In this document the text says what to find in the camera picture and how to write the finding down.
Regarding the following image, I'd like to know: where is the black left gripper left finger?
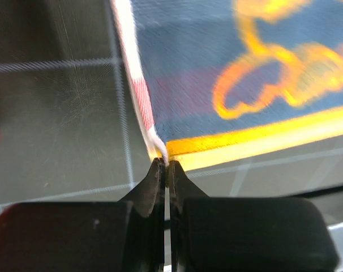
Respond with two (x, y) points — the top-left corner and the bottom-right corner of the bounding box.
(0, 159), (166, 272)

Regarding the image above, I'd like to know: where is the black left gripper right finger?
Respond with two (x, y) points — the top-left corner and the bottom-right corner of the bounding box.
(168, 161), (339, 271)

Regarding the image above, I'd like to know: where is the yellow printed towel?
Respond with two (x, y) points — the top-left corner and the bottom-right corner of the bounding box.
(110, 1), (343, 170)

